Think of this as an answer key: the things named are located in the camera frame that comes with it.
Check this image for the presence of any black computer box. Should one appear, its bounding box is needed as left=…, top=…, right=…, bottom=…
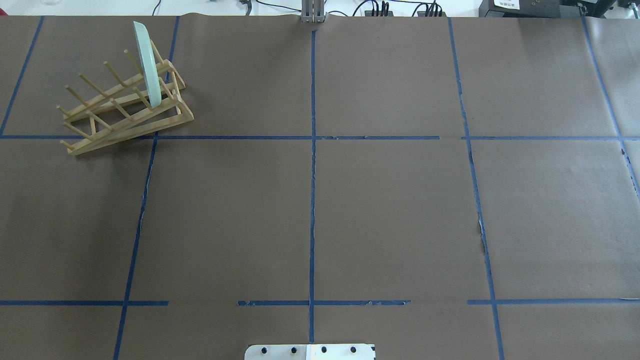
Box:
left=478, top=0, right=584, bottom=19

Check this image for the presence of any white pedestal column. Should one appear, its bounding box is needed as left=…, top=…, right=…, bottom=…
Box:
left=244, top=343, right=377, bottom=360

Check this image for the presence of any wooden dish rack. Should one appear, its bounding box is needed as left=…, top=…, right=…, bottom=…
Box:
left=57, top=42, right=195, bottom=157

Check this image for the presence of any aluminium frame post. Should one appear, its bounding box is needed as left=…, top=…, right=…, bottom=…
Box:
left=301, top=0, right=327, bottom=24

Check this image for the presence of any light green plate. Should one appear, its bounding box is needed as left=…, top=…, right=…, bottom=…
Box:
left=132, top=21, right=162, bottom=109

